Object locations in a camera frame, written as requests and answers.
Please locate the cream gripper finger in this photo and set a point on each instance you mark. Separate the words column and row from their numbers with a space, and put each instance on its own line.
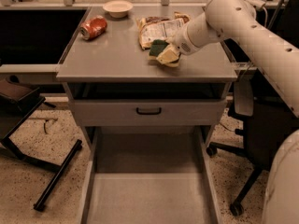
column 169, row 56

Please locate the green and yellow sponge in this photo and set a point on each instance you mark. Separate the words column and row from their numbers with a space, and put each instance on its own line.
column 156, row 48

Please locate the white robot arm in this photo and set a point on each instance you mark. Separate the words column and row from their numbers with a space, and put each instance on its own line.
column 279, row 60

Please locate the grey drawer cabinet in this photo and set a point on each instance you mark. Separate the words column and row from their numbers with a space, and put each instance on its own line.
column 114, row 67

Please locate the closed grey top drawer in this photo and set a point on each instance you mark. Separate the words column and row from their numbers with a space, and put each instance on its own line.
column 106, row 113

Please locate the open grey middle drawer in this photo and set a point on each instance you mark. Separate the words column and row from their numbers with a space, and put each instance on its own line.
column 148, row 178

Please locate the brown chip bag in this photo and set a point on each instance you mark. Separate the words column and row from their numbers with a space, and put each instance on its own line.
column 159, row 28

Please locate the white bowl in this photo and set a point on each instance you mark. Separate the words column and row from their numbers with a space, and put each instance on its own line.
column 118, row 9

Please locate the red soda can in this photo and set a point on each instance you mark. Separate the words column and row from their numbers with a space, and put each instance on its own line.
column 93, row 27

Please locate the black office chair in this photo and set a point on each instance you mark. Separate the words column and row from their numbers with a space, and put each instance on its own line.
column 267, row 122

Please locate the black drawer handle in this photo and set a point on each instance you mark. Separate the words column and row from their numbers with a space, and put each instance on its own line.
column 148, row 111

